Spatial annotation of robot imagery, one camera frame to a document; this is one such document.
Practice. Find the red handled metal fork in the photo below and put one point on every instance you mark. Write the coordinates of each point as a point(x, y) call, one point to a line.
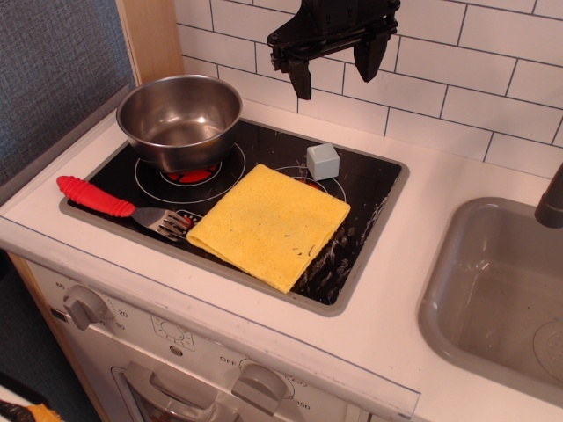
point(165, 222)

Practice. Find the wooden side post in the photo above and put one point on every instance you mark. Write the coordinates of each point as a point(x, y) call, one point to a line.
point(152, 38)

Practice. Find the grey left oven knob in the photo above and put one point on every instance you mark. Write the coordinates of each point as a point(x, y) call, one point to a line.
point(84, 307)

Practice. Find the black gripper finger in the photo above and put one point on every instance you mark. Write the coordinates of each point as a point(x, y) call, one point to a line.
point(300, 77)
point(369, 52)

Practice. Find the grey plastic sink basin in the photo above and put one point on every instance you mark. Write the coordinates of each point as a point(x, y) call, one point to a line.
point(493, 305)

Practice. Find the orange black object on floor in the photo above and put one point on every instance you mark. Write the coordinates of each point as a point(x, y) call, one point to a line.
point(31, 413)

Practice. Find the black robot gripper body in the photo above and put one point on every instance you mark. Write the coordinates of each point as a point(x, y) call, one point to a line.
point(321, 28)

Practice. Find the grey oven knob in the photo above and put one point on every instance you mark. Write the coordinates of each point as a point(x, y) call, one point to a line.
point(84, 307)
point(260, 387)

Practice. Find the stainless steel pot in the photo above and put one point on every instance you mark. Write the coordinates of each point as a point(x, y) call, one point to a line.
point(181, 123)

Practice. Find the black toy stovetop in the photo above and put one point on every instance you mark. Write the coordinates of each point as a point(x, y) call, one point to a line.
point(369, 184)

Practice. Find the grey blue toy block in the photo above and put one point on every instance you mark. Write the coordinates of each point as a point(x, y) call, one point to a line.
point(323, 162)

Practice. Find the grey oven door handle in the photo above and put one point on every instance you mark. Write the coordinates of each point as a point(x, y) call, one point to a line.
point(174, 396)

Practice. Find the yellow folded cloth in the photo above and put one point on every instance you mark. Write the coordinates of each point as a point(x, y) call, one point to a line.
point(270, 226)

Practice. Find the grey right oven knob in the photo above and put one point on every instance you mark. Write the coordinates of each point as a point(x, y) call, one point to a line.
point(260, 387)

